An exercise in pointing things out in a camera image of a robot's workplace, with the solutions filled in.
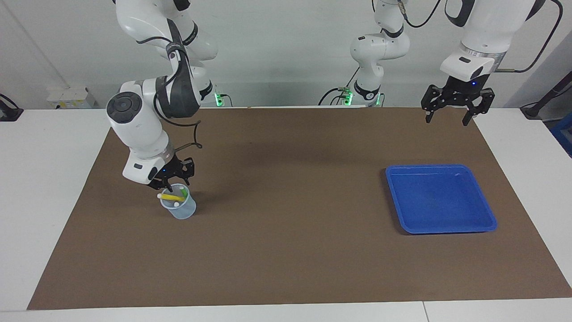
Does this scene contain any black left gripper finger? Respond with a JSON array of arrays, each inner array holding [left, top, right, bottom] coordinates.
[[462, 88, 496, 127], [421, 85, 448, 124]]

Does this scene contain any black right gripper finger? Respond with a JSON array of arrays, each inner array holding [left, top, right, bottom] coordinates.
[[147, 177, 175, 194], [178, 157, 196, 186]]

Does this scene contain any blue plastic tray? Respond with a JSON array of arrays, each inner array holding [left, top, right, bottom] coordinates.
[[385, 164, 498, 235]]

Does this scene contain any clear plastic cup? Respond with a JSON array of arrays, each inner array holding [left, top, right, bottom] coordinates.
[[160, 183, 197, 220]]

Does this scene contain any black stand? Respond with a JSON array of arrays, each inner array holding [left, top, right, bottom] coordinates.
[[0, 93, 24, 122], [520, 72, 572, 119]]

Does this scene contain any brown table mat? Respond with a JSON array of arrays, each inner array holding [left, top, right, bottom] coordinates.
[[27, 106, 572, 310]]

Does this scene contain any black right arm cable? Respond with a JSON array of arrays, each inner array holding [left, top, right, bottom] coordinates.
[[134, 18, 203, 153]]

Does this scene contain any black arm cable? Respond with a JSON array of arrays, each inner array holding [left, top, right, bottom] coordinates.
[[398, 0, 563, 73], [134, 18, 203, 153]]

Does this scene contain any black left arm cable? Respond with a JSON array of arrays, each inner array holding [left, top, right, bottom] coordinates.
[[398, 0, 563, 73]]

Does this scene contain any black base cable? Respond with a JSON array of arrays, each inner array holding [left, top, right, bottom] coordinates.
[[318, 66, 361, 107]]

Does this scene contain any white wall box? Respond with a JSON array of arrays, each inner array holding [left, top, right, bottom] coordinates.
[[47, 86, 97, 110]]

